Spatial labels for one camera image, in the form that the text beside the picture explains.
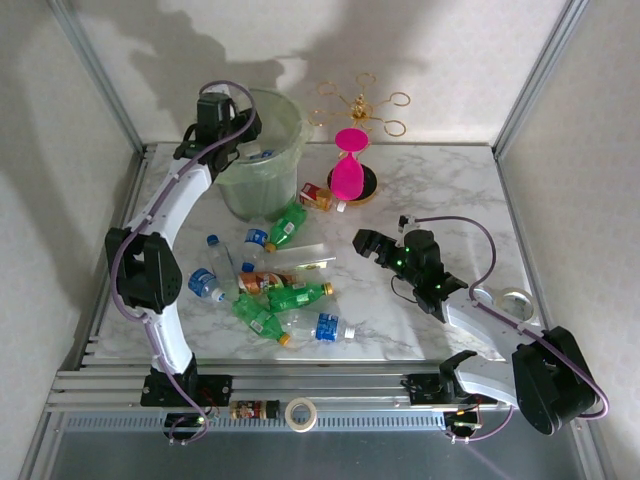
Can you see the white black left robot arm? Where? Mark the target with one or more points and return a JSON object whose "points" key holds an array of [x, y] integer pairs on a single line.
{"points": [[172, 210]]}

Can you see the pink wine glass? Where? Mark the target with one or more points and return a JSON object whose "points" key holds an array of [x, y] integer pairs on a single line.
{"points": [[346, 180]]}

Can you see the grey metal panel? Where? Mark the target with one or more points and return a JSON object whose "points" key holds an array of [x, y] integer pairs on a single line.
{"points": [[320, 455]]}

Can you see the aluminium side rail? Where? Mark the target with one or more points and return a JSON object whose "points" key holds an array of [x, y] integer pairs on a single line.
{"points": [[131, 195], [517, 225]]}

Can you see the aluminium frame post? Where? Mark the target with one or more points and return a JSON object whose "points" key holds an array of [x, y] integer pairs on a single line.
{"points": [[99, 75], [538, 75]]}

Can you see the masking tape roll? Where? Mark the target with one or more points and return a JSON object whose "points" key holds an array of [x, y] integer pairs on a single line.
{"points": [[288, 415]]}

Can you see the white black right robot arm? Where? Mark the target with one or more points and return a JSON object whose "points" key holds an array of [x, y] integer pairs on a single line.
{"points": [[550, 385]]}

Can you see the clear plastic bottle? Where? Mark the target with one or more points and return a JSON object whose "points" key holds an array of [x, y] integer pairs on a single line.
{"points": [[305, 255]]}

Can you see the black gold round base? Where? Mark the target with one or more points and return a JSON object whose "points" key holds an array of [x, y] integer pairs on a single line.
{"points": [[371, 182]]}

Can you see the clear bottle red blue label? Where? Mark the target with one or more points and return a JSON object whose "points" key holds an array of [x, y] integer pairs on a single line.
{"points": [[220, 255]]}

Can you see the clear bottle blue label white cap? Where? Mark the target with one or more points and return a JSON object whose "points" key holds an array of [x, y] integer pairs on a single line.
{"points": [[327, 327]]}

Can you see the small brown jar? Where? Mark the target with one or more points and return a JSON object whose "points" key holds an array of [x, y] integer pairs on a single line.
{"points": [[247, 410]]}

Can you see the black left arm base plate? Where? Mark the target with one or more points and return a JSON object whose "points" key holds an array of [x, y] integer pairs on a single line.
{"points": [[217, 387]]}

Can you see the silver tape roll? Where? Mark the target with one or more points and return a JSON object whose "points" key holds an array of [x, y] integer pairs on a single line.
{"points": [[486, 291]]}

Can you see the green lined translucent bin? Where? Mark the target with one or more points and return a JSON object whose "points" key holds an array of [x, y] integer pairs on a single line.
{"points": [[260, 190]]}

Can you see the aluminium extrusion rail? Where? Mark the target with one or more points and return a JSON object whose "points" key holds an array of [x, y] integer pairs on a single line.
{"points": [[325, 385]]}

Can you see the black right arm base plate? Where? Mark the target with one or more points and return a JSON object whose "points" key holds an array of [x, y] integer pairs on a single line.
{"points": [[425, 390]]}

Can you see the crushed green bottle yellow cap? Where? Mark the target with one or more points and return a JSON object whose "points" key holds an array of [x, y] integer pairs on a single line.
{"points": [[260, 322]]}

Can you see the small bottle blue label white cap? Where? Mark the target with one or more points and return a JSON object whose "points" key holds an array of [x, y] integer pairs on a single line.
{"points": [[201, 281]]}

